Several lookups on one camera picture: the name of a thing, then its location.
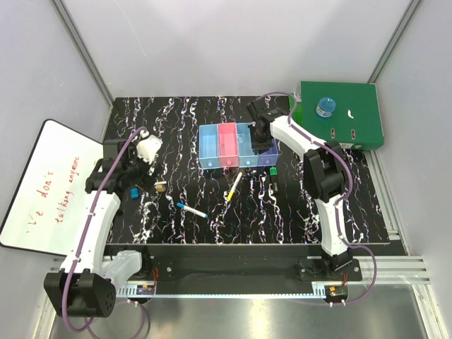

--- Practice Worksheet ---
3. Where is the pink bin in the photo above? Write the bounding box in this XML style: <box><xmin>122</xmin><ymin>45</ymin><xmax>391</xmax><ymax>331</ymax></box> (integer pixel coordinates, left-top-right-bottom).
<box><xmin>218</xmin><ymin>122</ymin><xmax>239</xmax><ymax>167</ymax></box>

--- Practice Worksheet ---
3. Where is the light blue bin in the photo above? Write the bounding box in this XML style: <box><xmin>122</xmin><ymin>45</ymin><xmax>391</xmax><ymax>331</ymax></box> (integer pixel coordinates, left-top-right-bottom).
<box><xmin>237</xmin><ymin>123</ymin><xmax>258</xmax><ymax>167</ymax></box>
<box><xmin>198</xmin><ymin>124</ymin><xmax>220</xmax><ymax>170</ymax></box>

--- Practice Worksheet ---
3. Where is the purple bin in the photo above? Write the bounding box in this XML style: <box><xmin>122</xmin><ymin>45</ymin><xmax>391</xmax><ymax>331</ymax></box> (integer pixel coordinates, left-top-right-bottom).
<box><xmin>257</xmin><ymin>139</ymin><xmax>279</xmax><ymax>167</ymax></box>

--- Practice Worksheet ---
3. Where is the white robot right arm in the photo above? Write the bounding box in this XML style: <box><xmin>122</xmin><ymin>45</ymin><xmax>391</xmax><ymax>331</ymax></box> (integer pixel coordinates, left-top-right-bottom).
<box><xmin>246</xmin><ymin>97</ymin><xmax>352</xmax><ymax>280</ymax></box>

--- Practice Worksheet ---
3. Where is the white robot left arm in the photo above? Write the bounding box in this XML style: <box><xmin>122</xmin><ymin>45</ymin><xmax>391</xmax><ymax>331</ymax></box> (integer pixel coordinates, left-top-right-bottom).
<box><xmin>44</xmin><ymin>136</ymin><xmax>162</xmax><ymax>318</ymax></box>

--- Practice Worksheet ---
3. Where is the yellow eraser block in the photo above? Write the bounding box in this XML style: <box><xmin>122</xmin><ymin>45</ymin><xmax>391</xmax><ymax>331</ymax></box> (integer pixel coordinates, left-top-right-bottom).
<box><xmin>154</xmin><ymin>181</ymin><xmax>167</xmax><ymax>193</ymax></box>

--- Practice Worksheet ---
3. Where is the green cap grey marker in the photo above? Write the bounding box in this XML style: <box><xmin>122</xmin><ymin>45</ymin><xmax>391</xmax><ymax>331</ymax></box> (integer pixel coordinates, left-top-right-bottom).
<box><xmin>269</xmin><ymin>167</ymin><xmax>279</xmax><ymax>195</ymax></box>

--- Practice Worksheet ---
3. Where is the blue cap white marker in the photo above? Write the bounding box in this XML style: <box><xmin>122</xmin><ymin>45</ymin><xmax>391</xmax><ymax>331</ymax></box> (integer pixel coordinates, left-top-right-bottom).
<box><xmin>177</xmin><ymin>202</ymin><xmax>208</xmax><ymax>218</ymax></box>

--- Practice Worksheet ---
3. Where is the yellow cap white marker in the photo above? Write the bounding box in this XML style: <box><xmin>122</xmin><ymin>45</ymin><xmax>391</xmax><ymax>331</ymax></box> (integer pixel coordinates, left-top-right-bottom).
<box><xmin>226</xmin><ymin>172</ymin><xmax>243</xmax><ymax>201</ymax></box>

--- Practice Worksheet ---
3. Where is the white whiteboard red writing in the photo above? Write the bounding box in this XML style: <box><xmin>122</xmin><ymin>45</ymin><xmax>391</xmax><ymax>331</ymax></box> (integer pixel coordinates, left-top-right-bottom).
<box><xmin>1</xmin><ymin>119</ymin><xmax>102</xmax><ymax>256</ymax></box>

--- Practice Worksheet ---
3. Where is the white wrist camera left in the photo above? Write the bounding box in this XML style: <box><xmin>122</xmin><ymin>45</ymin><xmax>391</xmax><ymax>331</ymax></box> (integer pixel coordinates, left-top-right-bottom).
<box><xmin>136</xmin><ymin>131</ymin><xmax>162</xmax><ymax>165</ymax></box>

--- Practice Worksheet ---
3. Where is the green ring binder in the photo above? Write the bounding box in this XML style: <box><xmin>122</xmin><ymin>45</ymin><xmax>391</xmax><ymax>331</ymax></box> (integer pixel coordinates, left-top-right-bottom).
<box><xmin>292</xmin><ymin>81</ymin><xmax>384</xmax><ymax>150</ymax></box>

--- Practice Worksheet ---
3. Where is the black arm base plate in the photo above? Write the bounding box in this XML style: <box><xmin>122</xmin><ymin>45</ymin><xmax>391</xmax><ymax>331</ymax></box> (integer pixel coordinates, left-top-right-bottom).
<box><xmin>112</xmin><ymin>243</ymin><xmax>363</xmax><ymax>296</ymax></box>

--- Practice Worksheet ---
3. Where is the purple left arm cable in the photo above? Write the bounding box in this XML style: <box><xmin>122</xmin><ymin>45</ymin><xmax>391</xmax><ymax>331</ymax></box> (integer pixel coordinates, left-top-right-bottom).
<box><xmin>63</xmin><ymin>126</ymin><xmax>151</xmax><ymax>335</ymax></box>

